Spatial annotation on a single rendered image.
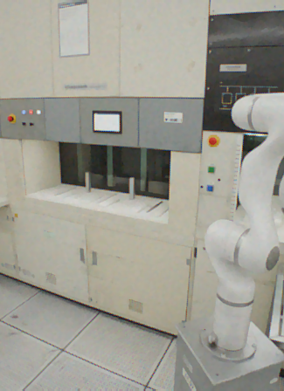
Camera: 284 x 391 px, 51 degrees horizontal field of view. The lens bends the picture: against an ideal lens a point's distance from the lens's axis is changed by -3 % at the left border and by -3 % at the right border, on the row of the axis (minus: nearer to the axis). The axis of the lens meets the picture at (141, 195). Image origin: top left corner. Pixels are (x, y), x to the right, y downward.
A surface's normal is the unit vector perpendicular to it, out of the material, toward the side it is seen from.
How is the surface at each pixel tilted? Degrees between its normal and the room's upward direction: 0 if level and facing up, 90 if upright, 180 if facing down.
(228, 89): 90
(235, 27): 90
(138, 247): 90
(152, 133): 90
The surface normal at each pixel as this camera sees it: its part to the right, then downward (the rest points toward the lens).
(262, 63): -0.44, 0.26
